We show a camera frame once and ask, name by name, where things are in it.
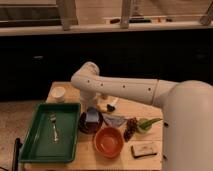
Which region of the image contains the green plastic tray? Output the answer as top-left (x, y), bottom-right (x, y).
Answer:
top-left (19, 103), bottom-right (81, 163)

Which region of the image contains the blue grey cloth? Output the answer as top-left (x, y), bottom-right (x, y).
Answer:
top-left (103, 113), bottom-right (126, 127)

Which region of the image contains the orange bowl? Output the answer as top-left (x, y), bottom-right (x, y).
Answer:
top-left (93, 127), bottom-right (124, 158)

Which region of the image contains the white window frame rail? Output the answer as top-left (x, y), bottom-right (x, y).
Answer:
top-left (0, 0), bottom-right (213, 36)

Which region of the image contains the small white cup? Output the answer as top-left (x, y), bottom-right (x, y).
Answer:
top-left (51, 86), bottom-right (66, 102)

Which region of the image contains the dark grape bunch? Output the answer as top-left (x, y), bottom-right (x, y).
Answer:
top-left (123, 118), bottom-right (137, 142)

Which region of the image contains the silver fork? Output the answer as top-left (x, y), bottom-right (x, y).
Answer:
top-left (50, 114), bottom-right (59, 142)

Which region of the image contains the dark purple bowl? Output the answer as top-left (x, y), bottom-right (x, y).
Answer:
top-left (78, 113), bottom-right (103, 134)

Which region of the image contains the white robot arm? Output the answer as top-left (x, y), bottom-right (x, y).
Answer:
top-left (71, 62), bottom-right (213, 171)

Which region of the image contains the black white brush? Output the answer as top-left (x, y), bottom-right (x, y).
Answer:
top-left (107, 97), bottom-right (118, 112)

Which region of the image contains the brown rectangular sponge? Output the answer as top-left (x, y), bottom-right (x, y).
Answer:
top-left (131, 143), bottom-right (158, 158)

